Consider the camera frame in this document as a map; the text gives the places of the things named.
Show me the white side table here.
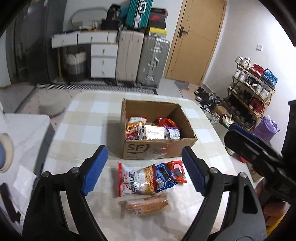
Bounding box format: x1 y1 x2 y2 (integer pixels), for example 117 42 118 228
1 113 55 225

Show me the person's right hand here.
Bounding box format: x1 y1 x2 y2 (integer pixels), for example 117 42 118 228
263 201 290 219

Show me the white drawer desk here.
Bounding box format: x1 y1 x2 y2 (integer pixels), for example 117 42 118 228
51 30 118 79

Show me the yellow box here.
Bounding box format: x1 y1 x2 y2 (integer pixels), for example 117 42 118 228
145 27 167 38

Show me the silver hard suitcase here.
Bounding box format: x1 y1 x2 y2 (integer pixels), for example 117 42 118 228
137 36 170 88

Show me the red Oreo packet with pink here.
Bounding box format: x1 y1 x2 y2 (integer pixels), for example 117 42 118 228
165 160 187 183

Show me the red chocolate Oreo packet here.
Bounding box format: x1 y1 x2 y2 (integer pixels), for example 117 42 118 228
157 117 178 128

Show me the beige hard suitcase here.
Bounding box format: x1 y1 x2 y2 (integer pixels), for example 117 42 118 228
115 31 144 83

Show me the orange white snack bag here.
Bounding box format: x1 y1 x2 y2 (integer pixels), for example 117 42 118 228
125 116 147 140

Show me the teal hard suitcase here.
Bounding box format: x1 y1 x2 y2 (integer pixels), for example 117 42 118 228
125 0 153 30

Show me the black red shoe box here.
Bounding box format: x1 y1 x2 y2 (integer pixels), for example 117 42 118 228
148 8 168 29

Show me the blue Oreo packet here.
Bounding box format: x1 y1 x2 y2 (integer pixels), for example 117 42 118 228
156 163 177 193

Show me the brown cardboard SF box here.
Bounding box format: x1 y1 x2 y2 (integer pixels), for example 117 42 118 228
121 99 197 160

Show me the purple plastic bag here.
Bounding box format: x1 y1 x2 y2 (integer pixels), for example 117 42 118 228
253 115 280 143

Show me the purple white snack packet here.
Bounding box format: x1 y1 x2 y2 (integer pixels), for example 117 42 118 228
166 127 181 140

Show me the black bag on desk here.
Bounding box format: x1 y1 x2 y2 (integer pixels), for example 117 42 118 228
101 4 121 31

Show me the black refrigerator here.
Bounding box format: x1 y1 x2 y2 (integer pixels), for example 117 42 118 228
6 1 67 85

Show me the white red noodle snack bag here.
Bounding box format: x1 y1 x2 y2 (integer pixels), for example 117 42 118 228
118 163 157 197

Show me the brown wooden door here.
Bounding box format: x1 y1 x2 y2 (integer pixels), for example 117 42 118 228
165 0 227 85

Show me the grey door mat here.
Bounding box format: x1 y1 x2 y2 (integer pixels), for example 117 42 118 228
175 80 199 99

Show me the oval mirror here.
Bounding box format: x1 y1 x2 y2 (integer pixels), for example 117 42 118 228
69 7 107 30

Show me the wooden shoe rack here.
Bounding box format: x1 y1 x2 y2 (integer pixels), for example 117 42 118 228
222 56 278 131

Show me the white snack packet in box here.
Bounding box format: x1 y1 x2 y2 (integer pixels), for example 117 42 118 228
144 125 167 140

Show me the clear orange cracker pack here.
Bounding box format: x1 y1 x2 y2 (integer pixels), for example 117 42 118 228
118 194 171 216

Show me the grey white laundry basket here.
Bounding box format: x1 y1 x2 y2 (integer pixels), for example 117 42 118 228
65 47 87 83

